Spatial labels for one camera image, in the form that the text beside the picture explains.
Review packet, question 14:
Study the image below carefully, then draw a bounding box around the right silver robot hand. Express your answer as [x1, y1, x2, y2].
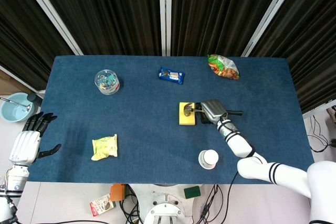
[194, 99, 229, 125]

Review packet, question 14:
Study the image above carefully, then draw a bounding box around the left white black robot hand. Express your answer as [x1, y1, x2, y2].
[9, 112, 62, 166]

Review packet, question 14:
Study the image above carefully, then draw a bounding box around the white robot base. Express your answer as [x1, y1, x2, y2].
[128, 184, 205, 224]

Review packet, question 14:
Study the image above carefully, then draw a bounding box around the yellow sponge block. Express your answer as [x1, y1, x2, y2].
[178, 101, 197, 126]

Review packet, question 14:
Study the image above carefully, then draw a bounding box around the green sponge block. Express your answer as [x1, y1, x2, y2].
[183, 186, 202, 199]

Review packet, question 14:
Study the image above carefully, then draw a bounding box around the light blue plastic basin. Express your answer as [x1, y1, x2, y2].
[0, 92, 36, 123]

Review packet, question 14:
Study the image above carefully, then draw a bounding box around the green orange snack bag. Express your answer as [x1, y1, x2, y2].
[206, 54, 241, 80]

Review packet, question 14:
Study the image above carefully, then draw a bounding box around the metal spoon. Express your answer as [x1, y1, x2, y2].
[0, 97, 32, 111]

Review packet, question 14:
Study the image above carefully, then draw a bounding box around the white paper cup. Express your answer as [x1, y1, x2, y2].
[198, 149, 219, 169]

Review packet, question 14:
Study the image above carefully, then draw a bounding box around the blue Oreo cookie pack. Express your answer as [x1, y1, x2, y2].
[157, 66, 186, 85]

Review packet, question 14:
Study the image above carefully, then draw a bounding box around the blue table cloth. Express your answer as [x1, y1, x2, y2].
[28, 55, 315, 185]

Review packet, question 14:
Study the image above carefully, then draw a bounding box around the yellow green snack bag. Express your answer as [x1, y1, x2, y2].
[91, 133, 118, 161]

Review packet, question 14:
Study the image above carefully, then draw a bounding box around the red white snack box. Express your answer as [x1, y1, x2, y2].
[89, 194, 114, 217]

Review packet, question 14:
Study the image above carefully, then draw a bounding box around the dark pleated curtain panel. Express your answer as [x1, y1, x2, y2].
[249, 0, 336, 114]
[31, 0, 162, 56]
[170, 0, 289, 57]
[0, 0, 75, 91]

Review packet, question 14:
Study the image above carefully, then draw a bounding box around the orange box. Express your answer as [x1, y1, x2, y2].
[110, 184, 126, 201]

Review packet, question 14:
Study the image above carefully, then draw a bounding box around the clear plastic clip jar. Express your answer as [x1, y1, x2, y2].
[94, 68, 121, 95]

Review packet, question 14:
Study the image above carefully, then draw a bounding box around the black floor cable bundle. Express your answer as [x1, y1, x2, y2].
[119, 184, 144, 224]
[198, 184, 224, 224]
[306, 115, 336, 153]

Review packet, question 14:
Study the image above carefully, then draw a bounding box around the white frame post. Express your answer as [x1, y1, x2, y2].
[15, 0, 84, 56]
[158, 0, 173, 57]
[241, 0, 299, 57]

